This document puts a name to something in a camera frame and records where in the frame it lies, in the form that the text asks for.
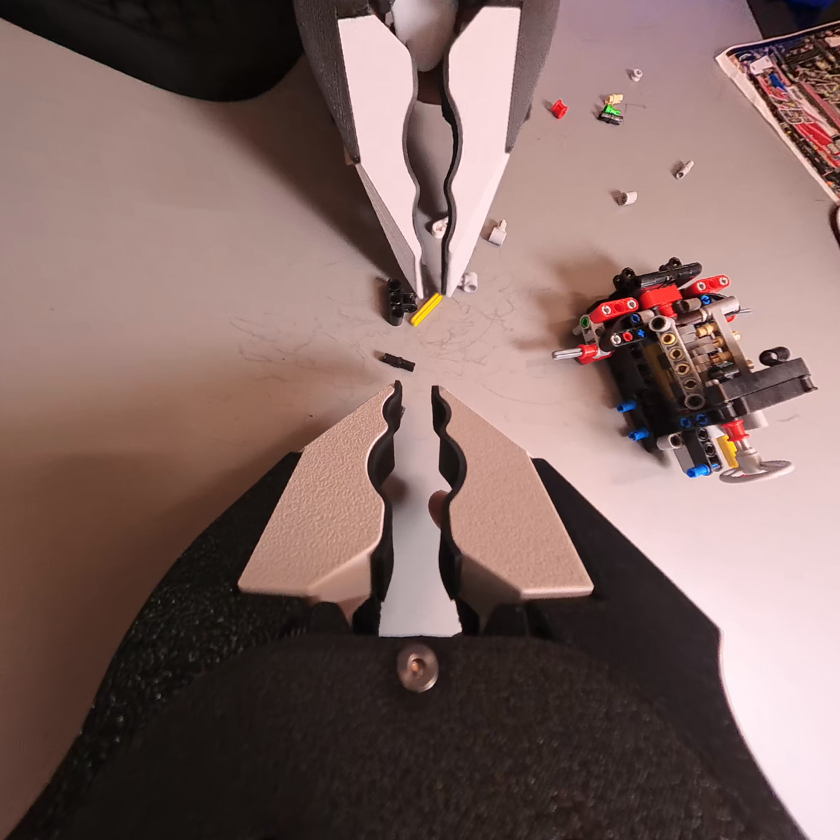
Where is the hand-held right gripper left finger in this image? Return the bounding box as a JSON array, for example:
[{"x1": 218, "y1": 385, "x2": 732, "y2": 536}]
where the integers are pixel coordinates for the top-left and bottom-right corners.
[{"x1": 238, "y1": 381, "x2": 404, "y2": 618}]

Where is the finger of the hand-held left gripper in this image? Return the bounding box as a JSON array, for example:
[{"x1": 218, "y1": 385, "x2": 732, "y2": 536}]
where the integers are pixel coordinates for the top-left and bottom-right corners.
[
  {"x1": 336, "y1": 14, "x2": 426, "y2": 299},
  {"x1": 441, "y1": 3, "x2": 524, "y2": 298}
]

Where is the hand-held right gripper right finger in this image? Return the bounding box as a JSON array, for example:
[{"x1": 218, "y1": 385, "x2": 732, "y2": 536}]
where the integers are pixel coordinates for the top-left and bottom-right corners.
[{"x1": 430, "y1": 385, "x2": 595, "y2": 618}]

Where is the black lego cross connector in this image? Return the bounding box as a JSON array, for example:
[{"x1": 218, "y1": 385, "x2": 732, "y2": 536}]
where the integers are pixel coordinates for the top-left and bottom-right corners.
[{"x1": 385, "y1": 278, "x2": 418, "y2": 326}]

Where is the partly built lego car chassis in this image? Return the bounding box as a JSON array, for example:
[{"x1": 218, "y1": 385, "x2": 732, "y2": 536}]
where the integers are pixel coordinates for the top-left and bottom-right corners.
[{"x1": 553, "y1": 258, "x2": 818, "y2": 485}]

